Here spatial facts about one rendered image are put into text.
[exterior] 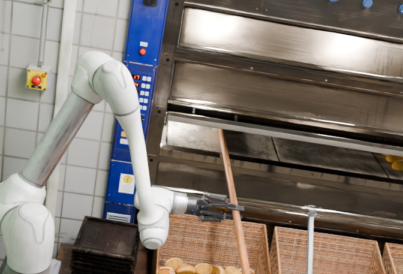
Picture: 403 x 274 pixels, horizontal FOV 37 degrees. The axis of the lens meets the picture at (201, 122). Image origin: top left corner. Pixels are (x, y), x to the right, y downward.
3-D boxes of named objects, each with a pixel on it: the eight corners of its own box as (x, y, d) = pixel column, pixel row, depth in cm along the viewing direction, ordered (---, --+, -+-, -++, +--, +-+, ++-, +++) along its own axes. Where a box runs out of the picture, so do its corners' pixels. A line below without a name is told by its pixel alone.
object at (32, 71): (28, 83, 281) (30, 63, 278) (50, 87, 282) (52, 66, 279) (24, 89, 275) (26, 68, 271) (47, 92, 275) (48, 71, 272)
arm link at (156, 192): (170, 202, 254) (168, 225, 243) (134, 197, 252) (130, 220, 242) (174, 184, 247) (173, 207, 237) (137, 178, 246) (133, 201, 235)
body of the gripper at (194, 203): (188, 190, 249) (210, 194, 250) (184, 208, 252) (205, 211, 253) (188, 200, 242) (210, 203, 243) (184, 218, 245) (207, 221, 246)
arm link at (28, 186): (-10, 236, 217) (-27, 205, 233) (28, 246, 228) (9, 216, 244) (104, 54, 212) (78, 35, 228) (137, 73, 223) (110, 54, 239)
